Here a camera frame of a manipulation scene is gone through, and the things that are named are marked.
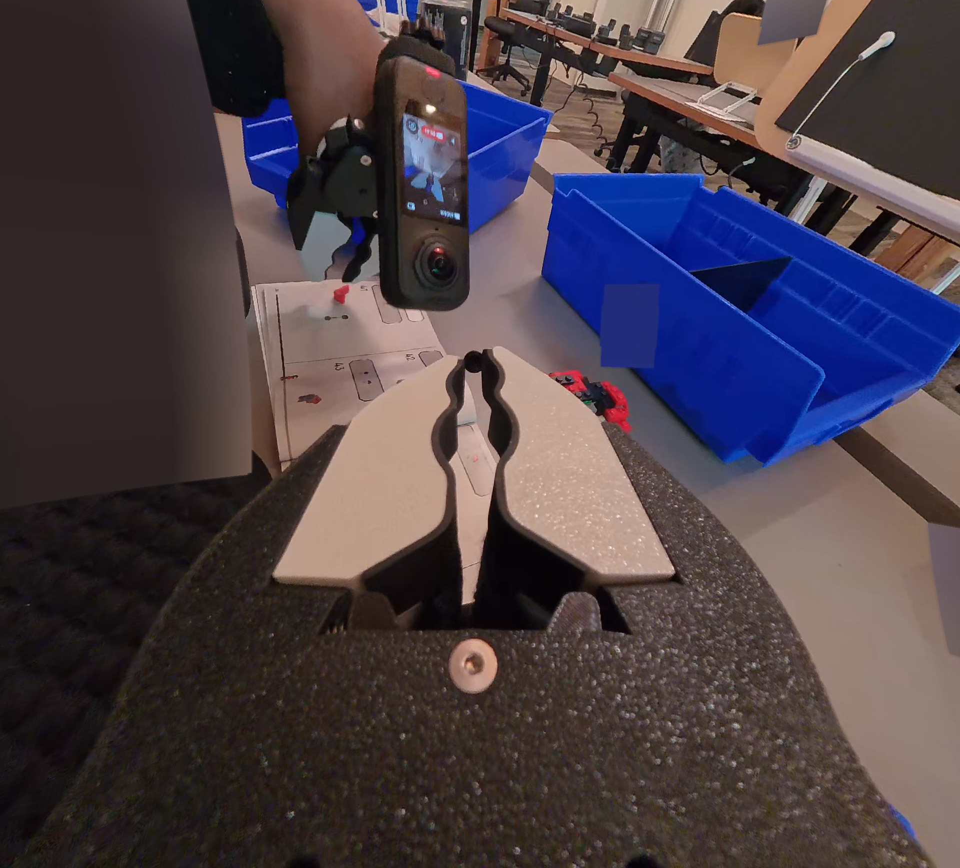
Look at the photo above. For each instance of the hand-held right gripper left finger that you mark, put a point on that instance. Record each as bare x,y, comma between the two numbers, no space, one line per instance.
367,500

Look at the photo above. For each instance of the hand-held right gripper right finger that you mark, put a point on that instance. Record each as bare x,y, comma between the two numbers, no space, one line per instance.
577,500

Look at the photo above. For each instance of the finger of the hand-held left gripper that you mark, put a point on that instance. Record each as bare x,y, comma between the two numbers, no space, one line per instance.
330,237

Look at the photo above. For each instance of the small red lego bracket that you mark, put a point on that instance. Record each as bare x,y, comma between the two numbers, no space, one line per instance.
341,294

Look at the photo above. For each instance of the red and black lego car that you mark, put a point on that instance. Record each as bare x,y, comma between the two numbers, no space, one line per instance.
592,391

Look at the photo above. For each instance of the blue plastic bin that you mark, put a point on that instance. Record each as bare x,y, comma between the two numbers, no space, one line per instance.
502,155

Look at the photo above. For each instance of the small black round lego piece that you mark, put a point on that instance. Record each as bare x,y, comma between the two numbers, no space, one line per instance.
474,361

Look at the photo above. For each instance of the blue bin with black divider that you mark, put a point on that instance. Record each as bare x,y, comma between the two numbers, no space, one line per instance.
712,358

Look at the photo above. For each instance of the person's left forearm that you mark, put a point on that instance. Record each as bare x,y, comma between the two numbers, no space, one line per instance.
315,20

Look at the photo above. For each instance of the lego instruction booklet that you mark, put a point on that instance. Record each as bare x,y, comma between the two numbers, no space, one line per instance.
330,373

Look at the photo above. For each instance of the row of black devices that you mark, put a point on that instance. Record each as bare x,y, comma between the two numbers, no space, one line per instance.
600,27

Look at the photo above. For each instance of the black chair armrest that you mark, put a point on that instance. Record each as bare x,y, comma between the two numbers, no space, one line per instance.
75,620

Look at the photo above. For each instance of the clear acrylic stand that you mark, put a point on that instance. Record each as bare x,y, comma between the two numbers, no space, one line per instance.
724,95

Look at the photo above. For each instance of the light wooden chair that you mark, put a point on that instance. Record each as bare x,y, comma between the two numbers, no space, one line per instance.
739,54

